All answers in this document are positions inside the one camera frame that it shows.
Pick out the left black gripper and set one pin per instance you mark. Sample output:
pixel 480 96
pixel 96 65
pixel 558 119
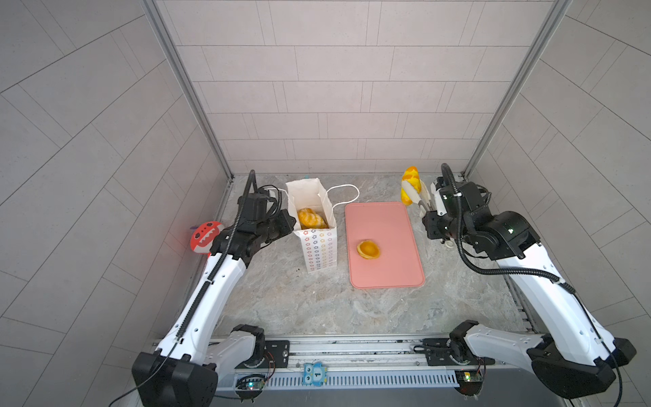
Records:
pixel 277 224

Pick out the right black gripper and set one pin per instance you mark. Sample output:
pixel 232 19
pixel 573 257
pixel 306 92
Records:
pixel 435 224

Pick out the small yellow fake bread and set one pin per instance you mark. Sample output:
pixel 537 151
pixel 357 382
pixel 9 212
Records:
pixel 410 186

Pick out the braided ring fake bread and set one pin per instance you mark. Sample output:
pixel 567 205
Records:
pixel 309 219

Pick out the white printed paper bag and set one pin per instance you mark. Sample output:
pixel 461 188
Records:
pixel 319 245

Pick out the orange tart fake bread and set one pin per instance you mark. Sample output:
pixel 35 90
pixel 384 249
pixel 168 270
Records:
pixel 368 249

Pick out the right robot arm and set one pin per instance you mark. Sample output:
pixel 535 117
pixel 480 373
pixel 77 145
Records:
pixel 576 357

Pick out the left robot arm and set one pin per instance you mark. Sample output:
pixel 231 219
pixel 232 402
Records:
pixel 186 367

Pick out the pink plastic tray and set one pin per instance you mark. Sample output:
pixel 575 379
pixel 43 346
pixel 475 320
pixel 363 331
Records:
pixel 387 224

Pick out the red shark plush toy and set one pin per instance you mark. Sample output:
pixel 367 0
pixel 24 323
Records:
pixel 204 235

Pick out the blue owl number tag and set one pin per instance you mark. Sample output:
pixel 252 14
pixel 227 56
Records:
pixel 314 374

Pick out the left circuit board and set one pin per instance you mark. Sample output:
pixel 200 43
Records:
pixel 254 382

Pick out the circuit board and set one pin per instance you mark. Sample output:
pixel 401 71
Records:
pixel 470 382
pixel 254 382

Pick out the right circuit board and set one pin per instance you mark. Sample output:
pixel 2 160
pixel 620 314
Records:
pixel 470 382

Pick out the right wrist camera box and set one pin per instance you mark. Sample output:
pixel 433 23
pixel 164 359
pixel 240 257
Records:
pixel 440 199

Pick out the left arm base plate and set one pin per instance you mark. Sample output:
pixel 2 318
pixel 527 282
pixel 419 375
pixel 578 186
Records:
pixel 280 352

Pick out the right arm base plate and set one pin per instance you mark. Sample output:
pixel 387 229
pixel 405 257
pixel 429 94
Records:
pixel 438 352

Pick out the aluminium mounting rail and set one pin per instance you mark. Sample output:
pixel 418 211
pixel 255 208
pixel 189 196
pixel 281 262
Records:
pixel 354 362

